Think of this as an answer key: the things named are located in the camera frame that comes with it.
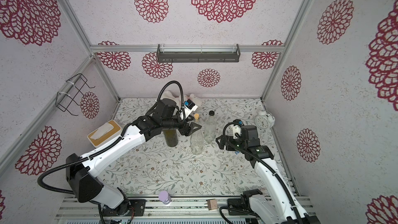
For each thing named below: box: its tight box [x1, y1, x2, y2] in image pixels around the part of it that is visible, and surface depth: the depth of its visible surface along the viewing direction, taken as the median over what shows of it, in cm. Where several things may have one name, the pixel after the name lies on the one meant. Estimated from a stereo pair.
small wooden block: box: [207, 199, 218, 210], surface depth 74 cm
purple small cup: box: [158, 190, 172, 205], surface depth 72 cm
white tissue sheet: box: [89, 122, 115, 140], surface depth 97 cm
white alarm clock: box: [254, 110, 276, 130], surface depth 98 cm
